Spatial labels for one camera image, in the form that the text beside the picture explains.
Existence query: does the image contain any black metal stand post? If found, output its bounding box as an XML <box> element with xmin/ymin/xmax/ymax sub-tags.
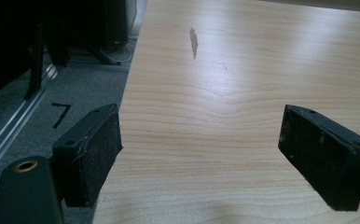
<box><xmin>23</xmin><ymin>17</ymin><xmax>47</xmax><ymax>101</ymax></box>

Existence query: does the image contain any dark equipment case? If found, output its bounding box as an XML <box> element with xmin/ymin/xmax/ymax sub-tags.
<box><xmin>102</xmin><ymin>0</ymin><xmax>139</xmax><ymax>48</ymax></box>

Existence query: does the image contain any aluminium floor rail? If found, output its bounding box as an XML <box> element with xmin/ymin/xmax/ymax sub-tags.
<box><xmin>0</xmin><ymin>63</ymin><xmax>59</xmax><ymax>185</ymax></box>

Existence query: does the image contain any black stand leg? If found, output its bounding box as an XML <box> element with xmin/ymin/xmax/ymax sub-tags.
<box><xmin>46</xmin><ymin>13</ymin><xmax>122</xmax><ymax>66</ymax></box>

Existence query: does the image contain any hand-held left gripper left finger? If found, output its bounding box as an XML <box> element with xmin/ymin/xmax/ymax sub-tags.
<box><xmin>51</xmin><ymin>103</ymin><xmax>124</xmax><ymax>208</ymax></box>

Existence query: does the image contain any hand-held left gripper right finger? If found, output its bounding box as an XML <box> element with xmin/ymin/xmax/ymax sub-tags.
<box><xmin>277</xmin><ymin>104</ymin><xmax>360</xmax><ymax>212</ymax></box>

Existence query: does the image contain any white cable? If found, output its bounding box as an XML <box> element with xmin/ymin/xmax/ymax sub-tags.
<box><xmin>102</xmin><ymin>39</ymin><xmax>138</xmax><ymax>63</ymax></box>

